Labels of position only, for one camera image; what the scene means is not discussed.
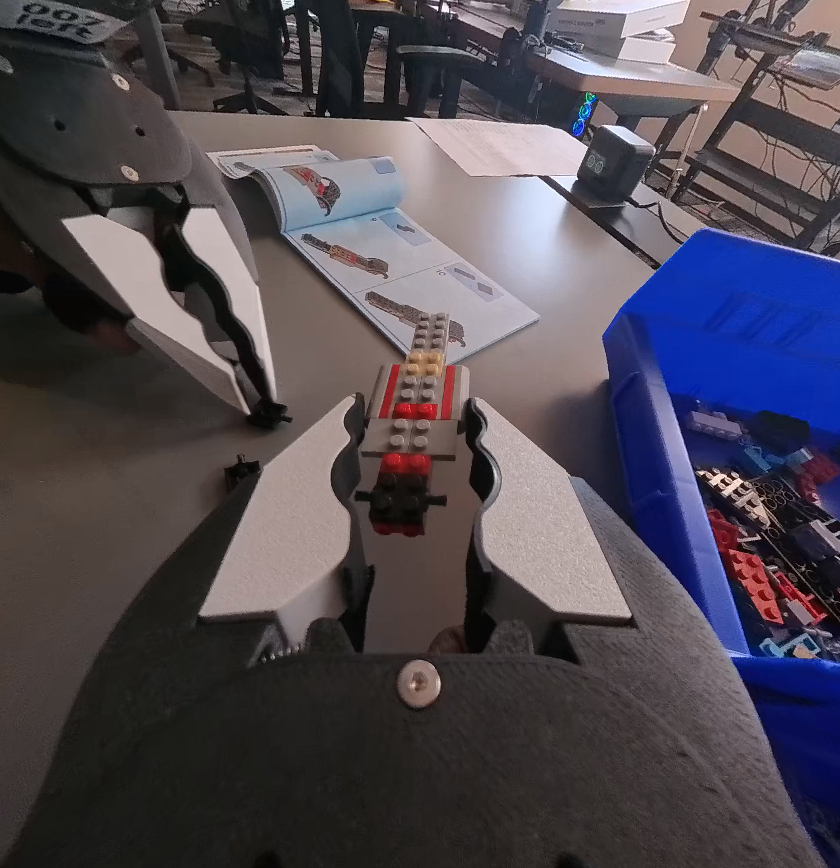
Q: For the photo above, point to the black toy brick with pins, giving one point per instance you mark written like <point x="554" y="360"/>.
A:
<point x="265" y="413"/>
<point x="240" y="469"/>

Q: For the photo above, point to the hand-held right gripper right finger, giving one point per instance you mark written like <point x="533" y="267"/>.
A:
<point x="548" y="542"/>

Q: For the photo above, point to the white paper sheet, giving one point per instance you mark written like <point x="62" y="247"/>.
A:
<point x="508" y="146"/>

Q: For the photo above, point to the black office chair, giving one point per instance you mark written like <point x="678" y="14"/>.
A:
<point x="338" y="54"/>
<point x="243" y="41"/>

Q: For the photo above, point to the brick instruction booklet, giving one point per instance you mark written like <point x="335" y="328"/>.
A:
<point x="392" y="271"/>

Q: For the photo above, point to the pile of mixed toy bricks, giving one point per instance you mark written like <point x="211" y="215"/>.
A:
<point x="765" y="542"/>

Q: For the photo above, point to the background work table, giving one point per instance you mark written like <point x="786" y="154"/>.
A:
<point x="630" y="81"/>

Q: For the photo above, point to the person's left hand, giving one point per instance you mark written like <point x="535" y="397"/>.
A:
<point x="111" y="339"/>

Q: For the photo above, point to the blue plastic bin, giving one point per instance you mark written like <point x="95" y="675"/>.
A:
<point x="664" y="407"/>

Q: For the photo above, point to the computer with coloured lights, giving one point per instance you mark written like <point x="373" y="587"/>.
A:
<point x="582" y="115"/>

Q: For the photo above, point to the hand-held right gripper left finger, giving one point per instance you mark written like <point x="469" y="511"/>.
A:
<point x="284" y="542"/>

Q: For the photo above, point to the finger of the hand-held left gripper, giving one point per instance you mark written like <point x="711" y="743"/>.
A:
<point x="142" y="285"/>
<point x="233" y="271"/>

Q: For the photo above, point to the dark cube device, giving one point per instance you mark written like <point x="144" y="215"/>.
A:
<point x="616" y="163"/>

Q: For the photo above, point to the large flat white box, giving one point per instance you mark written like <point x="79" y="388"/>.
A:
<point x="616" y="20"/>

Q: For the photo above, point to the dark side desk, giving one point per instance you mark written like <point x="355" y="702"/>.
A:
<point x="616" y="224"/>

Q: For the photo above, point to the grey red toy brick model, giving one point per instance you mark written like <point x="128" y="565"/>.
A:
<point x="413" y="437"/>

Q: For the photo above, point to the black metal rack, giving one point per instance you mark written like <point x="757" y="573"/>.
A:
<point x="752" y="169"/>

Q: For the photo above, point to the grey-brown desk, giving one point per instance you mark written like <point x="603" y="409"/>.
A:
<point x="121" y="420"/>

